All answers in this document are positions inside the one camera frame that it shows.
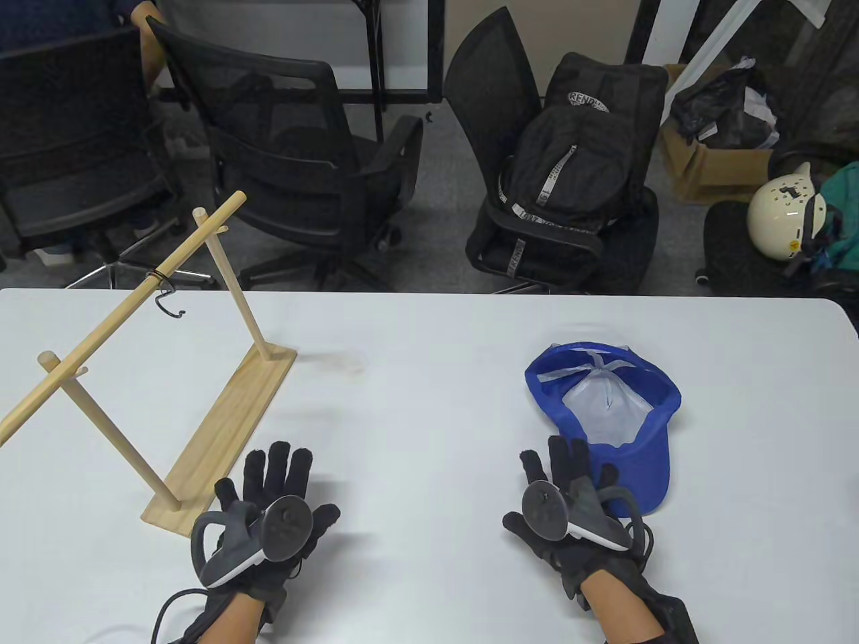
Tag black chair with chrome base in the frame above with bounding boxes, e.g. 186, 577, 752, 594
0, 27, 215, 289

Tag person's right hand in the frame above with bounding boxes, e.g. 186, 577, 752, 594
502, 435, 662, 602

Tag teal bag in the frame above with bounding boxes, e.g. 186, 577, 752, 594
809, 161, 859, 272

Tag black glove cable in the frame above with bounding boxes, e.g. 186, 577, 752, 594
151, 588, 210, 644

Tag black padded chair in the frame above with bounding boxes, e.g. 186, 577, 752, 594
695, 201, 859, 299

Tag person's left hand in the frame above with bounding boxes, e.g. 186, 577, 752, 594
213, 441, 342, 608

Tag black plastic bag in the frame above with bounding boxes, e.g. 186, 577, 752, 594
671, 57, 782, 150

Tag black metal s-hook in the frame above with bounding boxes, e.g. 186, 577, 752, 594
146, 269, 187, 320

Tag cream white helmet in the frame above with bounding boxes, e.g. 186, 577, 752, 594
748, 162, 827, 261

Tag black backpack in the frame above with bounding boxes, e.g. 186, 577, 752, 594
500, 52, 670, 235

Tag black mesh office chair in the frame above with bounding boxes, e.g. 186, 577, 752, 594
146, 15, 425, 290
443, 7, 662, 296

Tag white leaning board strip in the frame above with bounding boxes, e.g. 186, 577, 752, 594
668, 0, 827, 125

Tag wooden hanging rack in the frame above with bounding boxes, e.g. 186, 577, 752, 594
0, 191, 297, 537

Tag person's right forearm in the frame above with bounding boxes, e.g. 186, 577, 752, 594
580, 570, 666, 644

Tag blue baseball cap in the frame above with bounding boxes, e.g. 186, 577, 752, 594
524, 341, 683, 518

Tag person's left forearm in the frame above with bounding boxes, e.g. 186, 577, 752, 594
201, 590, 270, 644

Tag grey handheld controller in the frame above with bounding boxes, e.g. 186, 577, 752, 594
521, 478, 655, 557
191, 495, 314, 590

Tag cardboard box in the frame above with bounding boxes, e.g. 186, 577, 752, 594
661, 64, 776, 205

